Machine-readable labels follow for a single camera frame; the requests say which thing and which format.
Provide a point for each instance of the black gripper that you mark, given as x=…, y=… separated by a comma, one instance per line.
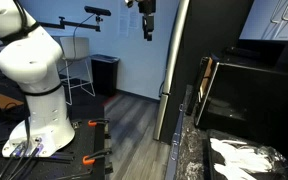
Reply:
x=148, y=23

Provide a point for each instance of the white plastic knife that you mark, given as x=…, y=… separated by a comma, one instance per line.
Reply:
x=234, y=142

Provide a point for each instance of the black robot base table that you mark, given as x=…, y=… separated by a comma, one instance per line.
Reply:
x=84, y=140

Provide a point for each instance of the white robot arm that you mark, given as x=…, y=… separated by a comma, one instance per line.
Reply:
x=34, y=66

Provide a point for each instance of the black refrigerator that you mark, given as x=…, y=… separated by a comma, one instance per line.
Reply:
x=197, y=33

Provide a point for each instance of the black trash bin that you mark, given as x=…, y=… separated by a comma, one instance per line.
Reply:
x=104, y=75

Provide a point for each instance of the white chair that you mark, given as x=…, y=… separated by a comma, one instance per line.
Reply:
x=75, y=48

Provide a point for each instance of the orange black bar clamp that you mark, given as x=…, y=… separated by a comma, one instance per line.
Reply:
x=97, y=122
x=95, y=157

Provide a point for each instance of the pale upper cabinet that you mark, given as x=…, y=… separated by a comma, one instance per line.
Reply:
x=260, y=20

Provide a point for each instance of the black microwave oven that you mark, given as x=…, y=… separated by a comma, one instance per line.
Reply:
x=250, y=96

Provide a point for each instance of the blue base cabinet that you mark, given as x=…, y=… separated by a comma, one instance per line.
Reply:
x=170, y=166

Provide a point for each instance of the white plastic spoon stack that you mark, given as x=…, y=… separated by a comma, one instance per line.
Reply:
x=230, y=171

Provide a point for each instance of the clear plastic bag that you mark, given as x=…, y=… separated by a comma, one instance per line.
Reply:
x=274, y=155

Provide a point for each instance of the white wall paper sheet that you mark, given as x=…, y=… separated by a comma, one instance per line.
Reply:
x=134, y=19
x=124, y=20

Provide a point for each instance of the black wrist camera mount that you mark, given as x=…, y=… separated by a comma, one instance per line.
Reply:
x=147, y=6

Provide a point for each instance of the black stereo camera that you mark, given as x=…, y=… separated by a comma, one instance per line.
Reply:
x=97, y=10

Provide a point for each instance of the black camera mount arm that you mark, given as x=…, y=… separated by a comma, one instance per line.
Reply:
x=74, y=24

